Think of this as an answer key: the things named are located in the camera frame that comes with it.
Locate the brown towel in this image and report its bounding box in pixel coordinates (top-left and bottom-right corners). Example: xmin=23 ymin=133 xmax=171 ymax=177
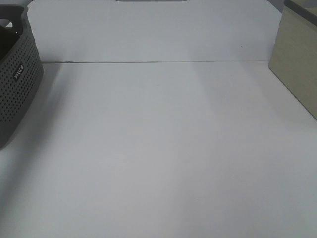
xmin=0 ymin=26 xmax=19 ymax=59

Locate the grey perforated plastic basket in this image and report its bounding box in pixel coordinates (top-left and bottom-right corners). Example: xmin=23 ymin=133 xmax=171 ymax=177
xmin=0 ymin=5 xmax=44 ymax=148

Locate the beige fabric storage box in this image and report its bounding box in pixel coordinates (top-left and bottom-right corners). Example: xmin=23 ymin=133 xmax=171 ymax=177
xmin=269 ymin=0 xmax=317 ymax=118

